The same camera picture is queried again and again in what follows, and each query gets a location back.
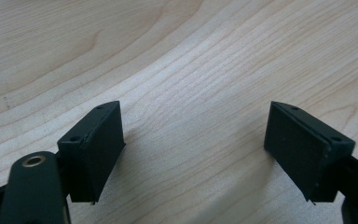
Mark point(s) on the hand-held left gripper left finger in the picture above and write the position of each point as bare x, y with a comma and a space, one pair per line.
91, 155

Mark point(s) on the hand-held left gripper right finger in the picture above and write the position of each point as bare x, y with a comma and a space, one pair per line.
304, 152

